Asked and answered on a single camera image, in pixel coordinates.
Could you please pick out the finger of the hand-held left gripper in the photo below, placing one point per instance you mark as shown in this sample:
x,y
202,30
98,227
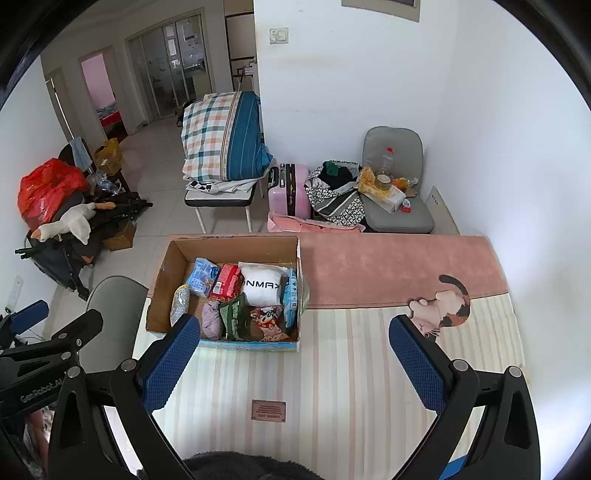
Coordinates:
x,y
69,334
27,316

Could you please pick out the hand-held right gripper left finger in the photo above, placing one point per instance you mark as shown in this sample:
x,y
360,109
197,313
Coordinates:
x,y
173,364

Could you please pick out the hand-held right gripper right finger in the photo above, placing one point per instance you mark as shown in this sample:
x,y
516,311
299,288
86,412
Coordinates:
x,y
418,364

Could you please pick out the pale purple item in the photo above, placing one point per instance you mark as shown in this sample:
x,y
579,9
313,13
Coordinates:
x,y
213,321

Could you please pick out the clear bubble bag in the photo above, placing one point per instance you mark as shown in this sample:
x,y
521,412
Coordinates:
x,y
180,302

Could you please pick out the green snack packet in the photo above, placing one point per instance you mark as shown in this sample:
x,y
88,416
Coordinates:
x,y
233,318

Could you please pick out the blue tissue packet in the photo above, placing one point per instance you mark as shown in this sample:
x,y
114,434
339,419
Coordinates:
x,y
203,274

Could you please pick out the red snack packet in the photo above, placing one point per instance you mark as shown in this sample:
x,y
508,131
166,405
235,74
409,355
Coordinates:
x,y
226,281

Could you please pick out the orange snack packet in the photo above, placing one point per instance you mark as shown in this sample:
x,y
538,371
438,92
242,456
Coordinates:
x,y
268,323

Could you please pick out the white soft pouch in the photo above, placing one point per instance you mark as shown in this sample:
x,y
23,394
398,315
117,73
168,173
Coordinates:
x,y
261,286

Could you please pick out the long blue packet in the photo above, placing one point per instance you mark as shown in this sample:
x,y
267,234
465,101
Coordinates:
x,y
291,295

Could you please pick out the black stroller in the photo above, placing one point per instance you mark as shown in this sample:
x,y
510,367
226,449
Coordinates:
x,y
55,267

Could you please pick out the striped table mat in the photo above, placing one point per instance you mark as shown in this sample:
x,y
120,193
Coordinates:
x,y
332,383

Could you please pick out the pink cat mat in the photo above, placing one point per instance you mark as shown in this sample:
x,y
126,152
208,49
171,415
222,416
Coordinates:
x,y
378,267

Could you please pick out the brown rectangular label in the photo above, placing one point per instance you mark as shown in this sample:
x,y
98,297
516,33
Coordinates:
x,y
268,410

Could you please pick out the white goose plush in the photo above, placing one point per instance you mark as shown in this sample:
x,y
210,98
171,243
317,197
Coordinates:
x,y
76,221

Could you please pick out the small brown cardboard box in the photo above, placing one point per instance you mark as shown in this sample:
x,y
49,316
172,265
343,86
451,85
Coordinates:
x,y
122,237

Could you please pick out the red plastic bag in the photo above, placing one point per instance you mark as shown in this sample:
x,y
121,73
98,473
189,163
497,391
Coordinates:
x,y
46,194

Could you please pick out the dark fleece garment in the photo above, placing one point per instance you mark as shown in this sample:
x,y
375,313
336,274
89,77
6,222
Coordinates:
x,y
249,468

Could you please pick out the grey padded chair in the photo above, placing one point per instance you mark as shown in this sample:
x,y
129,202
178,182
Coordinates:
x,y
408,222

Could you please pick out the clear plastic bag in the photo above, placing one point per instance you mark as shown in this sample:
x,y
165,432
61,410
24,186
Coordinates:
x,y
106,181

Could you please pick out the white board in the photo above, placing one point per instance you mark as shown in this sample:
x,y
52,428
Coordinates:
x,y
443,210

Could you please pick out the small red packet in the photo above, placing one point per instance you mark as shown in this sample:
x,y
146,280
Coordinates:
x,y
405,206

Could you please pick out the white flat box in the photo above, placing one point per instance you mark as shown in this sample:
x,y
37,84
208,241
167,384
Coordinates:
x,y
392,197

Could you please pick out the light blue cloth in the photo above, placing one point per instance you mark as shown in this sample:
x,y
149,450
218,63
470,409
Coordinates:
x,y
81,154

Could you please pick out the folding bench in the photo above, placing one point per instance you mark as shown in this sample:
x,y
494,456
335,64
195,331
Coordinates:
x,y
217,199

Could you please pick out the patterned tote bag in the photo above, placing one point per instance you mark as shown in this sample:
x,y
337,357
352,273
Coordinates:
x,y
337,205

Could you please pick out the yellow cardboard box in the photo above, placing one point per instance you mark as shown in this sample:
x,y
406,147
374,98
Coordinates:
x,y
108,154

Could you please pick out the tape roll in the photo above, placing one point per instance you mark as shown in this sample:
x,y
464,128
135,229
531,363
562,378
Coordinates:
x,y
383,181

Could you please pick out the white printed cloth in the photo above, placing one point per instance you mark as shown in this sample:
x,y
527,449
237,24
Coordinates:
x,y
231,185

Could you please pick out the yellow plastic bag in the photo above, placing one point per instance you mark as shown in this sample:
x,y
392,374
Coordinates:
x,y
367,182

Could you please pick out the clear plastic bottle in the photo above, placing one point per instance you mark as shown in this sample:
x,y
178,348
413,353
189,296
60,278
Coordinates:
x,y
388,161

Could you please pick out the dark green clothes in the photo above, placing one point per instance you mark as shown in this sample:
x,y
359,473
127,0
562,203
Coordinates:
x,y
334,173

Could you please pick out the pink suitcase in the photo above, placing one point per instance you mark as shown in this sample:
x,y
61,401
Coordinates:
x,y
300,189

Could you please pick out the red bed cover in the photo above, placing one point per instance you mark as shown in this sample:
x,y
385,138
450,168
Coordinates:
x,y
111,116

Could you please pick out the plaid bedding bag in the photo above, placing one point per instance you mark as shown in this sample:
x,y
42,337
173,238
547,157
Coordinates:
x,y
212,134

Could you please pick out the glass sliding door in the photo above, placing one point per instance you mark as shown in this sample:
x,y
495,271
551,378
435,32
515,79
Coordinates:
x,y
166,69

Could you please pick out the white wall power strip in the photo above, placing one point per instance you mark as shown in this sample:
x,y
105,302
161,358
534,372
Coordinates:
x,y
14,293

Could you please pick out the white wall switch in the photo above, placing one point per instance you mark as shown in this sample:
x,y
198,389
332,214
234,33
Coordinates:
x,y
279,35

